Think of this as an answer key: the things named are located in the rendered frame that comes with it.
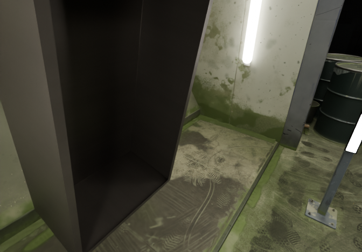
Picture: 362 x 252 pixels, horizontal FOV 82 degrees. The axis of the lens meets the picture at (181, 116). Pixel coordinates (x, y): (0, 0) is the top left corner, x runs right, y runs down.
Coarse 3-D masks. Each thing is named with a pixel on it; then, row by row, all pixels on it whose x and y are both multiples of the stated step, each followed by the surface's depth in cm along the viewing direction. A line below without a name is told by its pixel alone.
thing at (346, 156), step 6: (342, 156) 138; (348, 156) 136; (342, 162) 139; (348, 162) 137; (336, 168) 145; (342, 168) 141; (336, 174) 144; (342, 174) 142; (336, 180) 145; (330, 186) 149; (336, 186) 147; (330, 192) 151; (324, 198) 155; (330, 198) 152; (324, 204) 156; (318, 210) 161; (324, 210) 158
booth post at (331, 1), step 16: (320, 0) 180; (336, 0) 174; (320, 16) 183; (336, 16) 177; (320, 32) 187; (320, 48) 191; (304, 64) 203; (320, 64) 195; (304, 80) 208; (304, 96) 213; (288, 112) 227; (304, 112) 218; (288, 128) 233; (288, 144) 240
